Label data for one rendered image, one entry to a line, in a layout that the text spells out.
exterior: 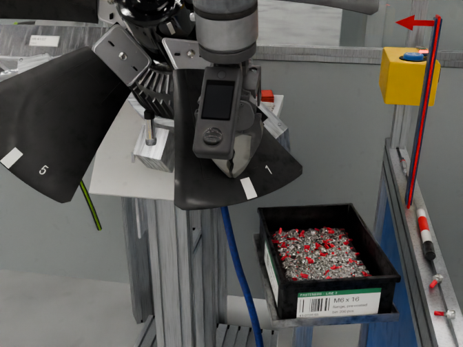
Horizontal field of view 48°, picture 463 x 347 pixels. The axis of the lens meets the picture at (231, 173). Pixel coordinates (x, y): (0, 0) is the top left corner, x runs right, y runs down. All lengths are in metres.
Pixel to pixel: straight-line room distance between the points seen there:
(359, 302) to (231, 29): 0.41
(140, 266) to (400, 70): 1.15
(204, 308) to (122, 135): 0.69
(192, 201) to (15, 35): 0.57
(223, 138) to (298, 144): 1.09
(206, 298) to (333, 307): 0.83
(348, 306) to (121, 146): 0.56
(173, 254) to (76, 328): 0.92
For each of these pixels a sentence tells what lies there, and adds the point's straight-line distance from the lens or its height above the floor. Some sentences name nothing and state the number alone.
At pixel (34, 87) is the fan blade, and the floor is 1.09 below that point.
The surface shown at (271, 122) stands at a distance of 0.89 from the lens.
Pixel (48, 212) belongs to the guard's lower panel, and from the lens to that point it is 2.09.
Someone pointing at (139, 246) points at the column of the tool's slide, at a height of 0.33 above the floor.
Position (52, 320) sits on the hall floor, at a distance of 2.11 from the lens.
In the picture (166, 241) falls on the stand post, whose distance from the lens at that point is 1.18.
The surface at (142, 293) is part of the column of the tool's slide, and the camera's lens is 1.94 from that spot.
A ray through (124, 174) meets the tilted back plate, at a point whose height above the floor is 0.87.
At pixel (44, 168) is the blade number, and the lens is 0.89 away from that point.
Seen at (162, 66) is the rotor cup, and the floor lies 1.10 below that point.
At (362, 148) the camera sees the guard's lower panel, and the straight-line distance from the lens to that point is 1.69.
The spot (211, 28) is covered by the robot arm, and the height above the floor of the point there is 1.21.
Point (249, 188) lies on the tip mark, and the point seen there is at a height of 0.96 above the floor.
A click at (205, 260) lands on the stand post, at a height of 0.48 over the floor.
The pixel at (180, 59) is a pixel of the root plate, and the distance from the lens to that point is 0.84.
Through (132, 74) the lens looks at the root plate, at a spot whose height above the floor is 1.09.
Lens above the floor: 1.30
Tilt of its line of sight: 25 degrees down
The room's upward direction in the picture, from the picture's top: straight up
